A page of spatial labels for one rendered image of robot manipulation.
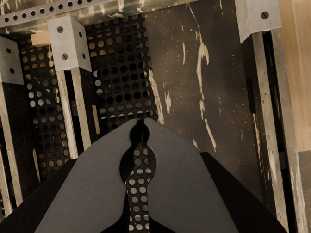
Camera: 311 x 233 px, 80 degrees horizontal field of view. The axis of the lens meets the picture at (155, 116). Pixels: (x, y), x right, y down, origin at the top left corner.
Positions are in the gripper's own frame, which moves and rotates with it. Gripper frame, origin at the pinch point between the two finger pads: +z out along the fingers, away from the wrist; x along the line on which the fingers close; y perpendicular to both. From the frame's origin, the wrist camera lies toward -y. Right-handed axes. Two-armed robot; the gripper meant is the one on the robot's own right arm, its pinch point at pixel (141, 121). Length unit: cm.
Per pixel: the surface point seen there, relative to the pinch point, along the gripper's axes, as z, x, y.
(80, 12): 43.4, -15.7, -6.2
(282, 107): 23.8, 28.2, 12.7
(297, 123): 25.8, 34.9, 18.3
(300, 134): 24.5, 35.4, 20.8
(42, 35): 46, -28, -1
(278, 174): 17.3, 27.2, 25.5
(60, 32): 39.3, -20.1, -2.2
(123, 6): 42.4, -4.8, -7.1
